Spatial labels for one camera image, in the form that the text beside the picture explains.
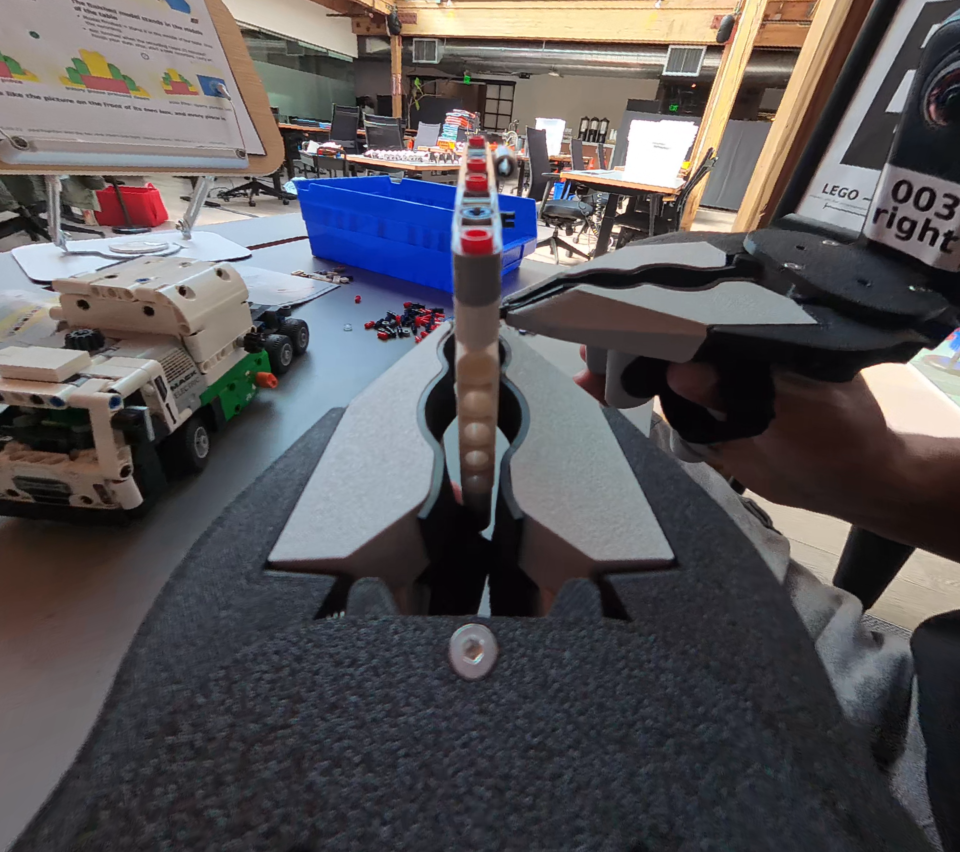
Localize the instruction sheet on stand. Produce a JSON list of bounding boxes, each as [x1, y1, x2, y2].
[[0, 0, 286, 285]]

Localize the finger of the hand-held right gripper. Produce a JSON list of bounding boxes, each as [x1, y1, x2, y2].
[[517, 243, 753, 302], [500, 280, 820, 362]]

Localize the grey cardboard sheet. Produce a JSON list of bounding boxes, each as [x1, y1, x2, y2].
[[231, 264, 345, 315]]

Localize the person's black shirt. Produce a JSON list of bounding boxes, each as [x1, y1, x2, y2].
[[909, 610, 960, 852]]

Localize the wooden desk with clutter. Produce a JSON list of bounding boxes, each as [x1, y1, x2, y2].
[[298, 109, 470, 187]]

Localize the wooden post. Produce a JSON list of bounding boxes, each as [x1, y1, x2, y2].
[[733, 0, 925, 235]]

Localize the blue plastic bin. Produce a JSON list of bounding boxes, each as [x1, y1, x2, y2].
[[294, 174, 540, 274]]

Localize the white board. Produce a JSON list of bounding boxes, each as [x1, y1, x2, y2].
[[622, 116, 704, 176]]

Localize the pile of small lego pieces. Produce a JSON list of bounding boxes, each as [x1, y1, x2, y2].
[[364, 300, 453, 344]]

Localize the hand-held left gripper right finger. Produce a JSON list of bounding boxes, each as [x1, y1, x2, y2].
[[497, 325, 676, 618]]

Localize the person's right hand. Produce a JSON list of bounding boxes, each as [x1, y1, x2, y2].
[[576, 360, 845, 517]]

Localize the dark partition panel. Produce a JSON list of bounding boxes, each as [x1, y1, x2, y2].
[[699, 119, 774, 213]]

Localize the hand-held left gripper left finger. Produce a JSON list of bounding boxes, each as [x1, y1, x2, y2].
[[267, 321, 456, 615]]

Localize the white lego panel assembly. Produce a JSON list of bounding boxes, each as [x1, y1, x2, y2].
[[452, 134, 520, 540]]

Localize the red plastic bin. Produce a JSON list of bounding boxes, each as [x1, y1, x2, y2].
[[93, 183, 171, 229]]

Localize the white and green lego truck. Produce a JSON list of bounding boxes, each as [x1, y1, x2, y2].
[[0, 258, 312, 517]]

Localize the lego booklet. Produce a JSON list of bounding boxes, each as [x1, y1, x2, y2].
[[0, 288, 60, 348]]

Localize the black mesh office chair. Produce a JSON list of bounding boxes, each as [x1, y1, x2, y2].
[[523, 126, 597, 262]]

